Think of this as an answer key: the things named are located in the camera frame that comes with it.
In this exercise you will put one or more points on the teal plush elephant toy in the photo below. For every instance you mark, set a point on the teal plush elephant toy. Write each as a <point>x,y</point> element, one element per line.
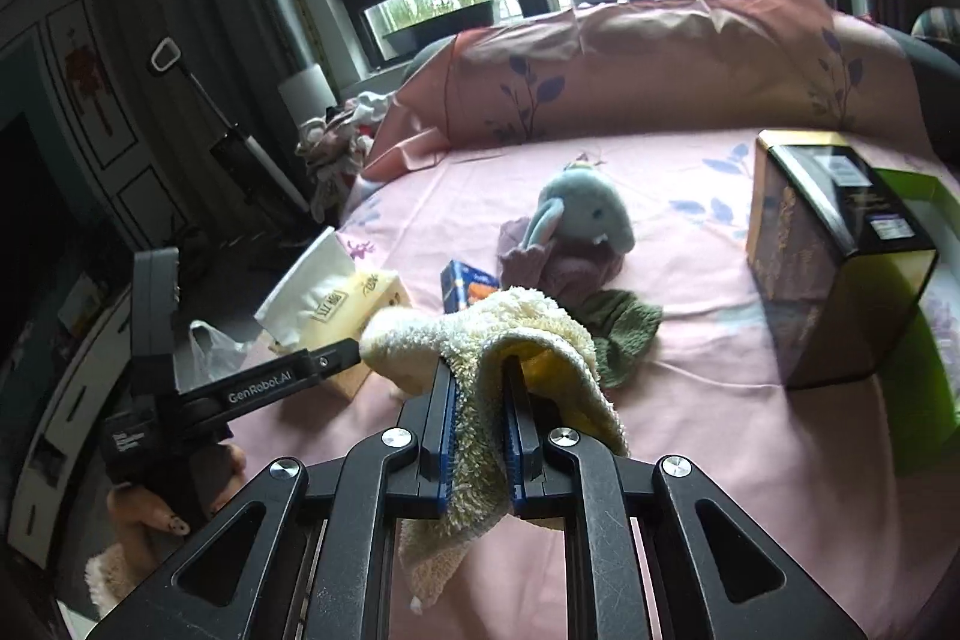
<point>580,206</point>

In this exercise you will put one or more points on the pink floral bed sheet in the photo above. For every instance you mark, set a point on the pink floral bed sheet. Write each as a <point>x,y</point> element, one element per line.
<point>814,468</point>

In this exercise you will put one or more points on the mauve brown knitted cloth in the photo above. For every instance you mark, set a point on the mauve brown knitted cloth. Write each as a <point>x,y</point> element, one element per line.
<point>569,272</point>

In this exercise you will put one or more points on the black and gold box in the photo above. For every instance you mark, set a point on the black and gold box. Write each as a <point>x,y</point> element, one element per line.
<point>839,260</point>

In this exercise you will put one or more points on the pile of white clothes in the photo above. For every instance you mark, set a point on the pile of white clothes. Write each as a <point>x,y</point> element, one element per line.
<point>334,149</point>

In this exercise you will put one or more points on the yellow terry towel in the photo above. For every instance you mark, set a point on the yellow terry towel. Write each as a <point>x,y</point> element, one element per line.
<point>559,363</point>

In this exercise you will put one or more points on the person's left hand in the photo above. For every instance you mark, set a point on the person's left hand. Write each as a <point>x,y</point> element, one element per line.
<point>113,574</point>

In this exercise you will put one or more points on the pink floral pillow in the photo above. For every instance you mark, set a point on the pink floral pillow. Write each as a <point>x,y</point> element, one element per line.
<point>668,66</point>

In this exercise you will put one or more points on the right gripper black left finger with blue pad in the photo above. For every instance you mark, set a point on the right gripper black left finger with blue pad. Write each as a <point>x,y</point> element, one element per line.
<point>304,551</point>

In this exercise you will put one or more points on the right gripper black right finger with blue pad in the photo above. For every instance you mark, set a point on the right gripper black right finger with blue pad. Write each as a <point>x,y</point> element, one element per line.
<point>653,549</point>

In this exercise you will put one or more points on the green open storage box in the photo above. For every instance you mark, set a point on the green open storage box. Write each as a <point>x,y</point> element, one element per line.
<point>920,380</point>

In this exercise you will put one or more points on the white tissue pack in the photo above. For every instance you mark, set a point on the white tissue pack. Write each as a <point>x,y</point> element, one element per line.
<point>325,297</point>

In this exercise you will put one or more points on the long black planter box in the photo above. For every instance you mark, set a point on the long black planter box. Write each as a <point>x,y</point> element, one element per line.
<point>407,41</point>

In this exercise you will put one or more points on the black stick vacuum cleaner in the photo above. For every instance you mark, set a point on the black stick vacuum cleaner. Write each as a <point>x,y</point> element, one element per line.
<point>237,152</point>

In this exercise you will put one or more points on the small blue carton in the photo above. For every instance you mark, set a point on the small blue carton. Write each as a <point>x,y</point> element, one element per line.
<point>462,286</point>

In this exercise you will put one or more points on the green knitted cloth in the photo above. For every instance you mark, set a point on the green knitted cloth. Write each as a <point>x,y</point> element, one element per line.
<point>622,328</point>

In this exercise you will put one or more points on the striped patterned cushion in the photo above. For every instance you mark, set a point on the striped patterned cushion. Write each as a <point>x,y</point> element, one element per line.
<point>938,24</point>

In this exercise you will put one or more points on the dark grey sofa cushion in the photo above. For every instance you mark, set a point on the dark grey sofa cushion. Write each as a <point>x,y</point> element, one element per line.
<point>935,71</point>

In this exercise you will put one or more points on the white cylindrical bin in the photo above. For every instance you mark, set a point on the white cylindrical bin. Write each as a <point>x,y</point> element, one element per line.
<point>307,94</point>

